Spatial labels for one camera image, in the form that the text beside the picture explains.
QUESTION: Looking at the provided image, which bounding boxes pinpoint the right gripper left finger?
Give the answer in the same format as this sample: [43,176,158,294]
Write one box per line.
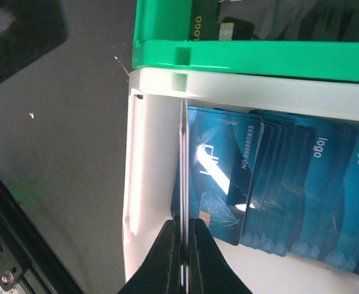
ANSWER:
[119,217,181,294]

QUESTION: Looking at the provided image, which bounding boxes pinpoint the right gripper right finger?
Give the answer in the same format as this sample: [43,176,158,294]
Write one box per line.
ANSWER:
[189,219,251,294]

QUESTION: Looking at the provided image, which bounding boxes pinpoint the blue credit card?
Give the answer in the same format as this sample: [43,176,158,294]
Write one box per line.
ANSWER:
[179,99,189,293]

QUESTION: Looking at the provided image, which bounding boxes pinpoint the white plastic card bin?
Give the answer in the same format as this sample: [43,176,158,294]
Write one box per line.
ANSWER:
[123,67,359,293]

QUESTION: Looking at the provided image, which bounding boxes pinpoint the green double compartment bin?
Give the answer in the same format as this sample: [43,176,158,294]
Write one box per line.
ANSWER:
[132,1,359,83]

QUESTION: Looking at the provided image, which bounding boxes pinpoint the blue cards in bin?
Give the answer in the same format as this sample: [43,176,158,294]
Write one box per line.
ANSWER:
[188,107,359,275]

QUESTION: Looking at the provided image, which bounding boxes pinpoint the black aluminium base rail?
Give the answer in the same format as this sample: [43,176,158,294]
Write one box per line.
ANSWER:
[0,180,83,293]

